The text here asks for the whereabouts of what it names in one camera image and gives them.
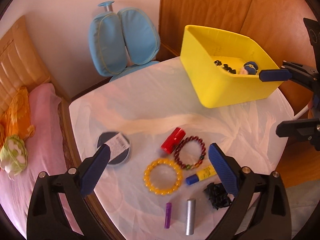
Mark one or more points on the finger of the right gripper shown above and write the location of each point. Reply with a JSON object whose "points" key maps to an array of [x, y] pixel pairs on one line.
{"points": [[303, 75], [303, 130]]}

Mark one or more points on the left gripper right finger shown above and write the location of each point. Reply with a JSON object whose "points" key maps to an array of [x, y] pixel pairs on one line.
{"points": [[271, 218]]}

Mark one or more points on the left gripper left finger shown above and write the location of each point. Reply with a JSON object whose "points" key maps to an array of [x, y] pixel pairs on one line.
{"points": [[46, 217]]}

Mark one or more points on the black scrunchie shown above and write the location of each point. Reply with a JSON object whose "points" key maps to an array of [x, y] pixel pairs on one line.
{"points": [[217, 195]]}

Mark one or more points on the yellow blue glue stick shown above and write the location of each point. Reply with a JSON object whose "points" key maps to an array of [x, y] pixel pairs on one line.
{"points": [[201, 175]]}

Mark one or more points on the silver lipstick tube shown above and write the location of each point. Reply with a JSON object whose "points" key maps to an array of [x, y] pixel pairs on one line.
{"points": [[190, 221]]}

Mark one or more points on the purple lipstick tube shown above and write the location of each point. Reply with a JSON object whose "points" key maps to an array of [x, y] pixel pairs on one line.
{"points": [[168, 211]]}

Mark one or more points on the round compact mirror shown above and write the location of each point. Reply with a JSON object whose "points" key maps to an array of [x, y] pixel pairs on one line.
{"points": [[120, 146]]}

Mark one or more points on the red cylinder lipstick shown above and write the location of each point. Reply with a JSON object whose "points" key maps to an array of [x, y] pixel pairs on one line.
{"points": [[173, 140]]}

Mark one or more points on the person right hand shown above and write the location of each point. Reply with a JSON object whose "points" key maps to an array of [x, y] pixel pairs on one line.
{"points": [[313, 106]]}

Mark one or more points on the wooden wardrobe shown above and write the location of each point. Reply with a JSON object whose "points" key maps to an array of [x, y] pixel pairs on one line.
{"points": [[276, 25]]}

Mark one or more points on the blue plush toy hat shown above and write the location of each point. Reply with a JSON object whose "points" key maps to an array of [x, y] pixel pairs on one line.
{"points": [[249, 68]]}

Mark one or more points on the pink bed sheet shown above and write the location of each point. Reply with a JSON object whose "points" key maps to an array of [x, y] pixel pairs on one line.
{"points": [[45, 153]]}

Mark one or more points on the green white plush toy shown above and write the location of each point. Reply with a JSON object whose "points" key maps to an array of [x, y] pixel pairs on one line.
{"points": [[14, 156]]}

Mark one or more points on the black bow pearl hairclip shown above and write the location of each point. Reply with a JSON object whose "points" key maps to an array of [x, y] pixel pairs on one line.
{"points": [[225, 66]]}

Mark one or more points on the yellow plastic storage bin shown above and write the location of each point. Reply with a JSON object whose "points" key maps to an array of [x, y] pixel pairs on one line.
{"points": [[214, 86]]}

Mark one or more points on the orange pillow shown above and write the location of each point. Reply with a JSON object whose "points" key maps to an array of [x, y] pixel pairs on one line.
{"points": [[16, 120]]}

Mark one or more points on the white table cloth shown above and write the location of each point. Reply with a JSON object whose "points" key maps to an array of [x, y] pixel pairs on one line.
{"points": [[146, 106]]}

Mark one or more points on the light blue chair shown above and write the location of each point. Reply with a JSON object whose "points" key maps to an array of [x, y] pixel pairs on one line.
{"points": [[123, 42]]}

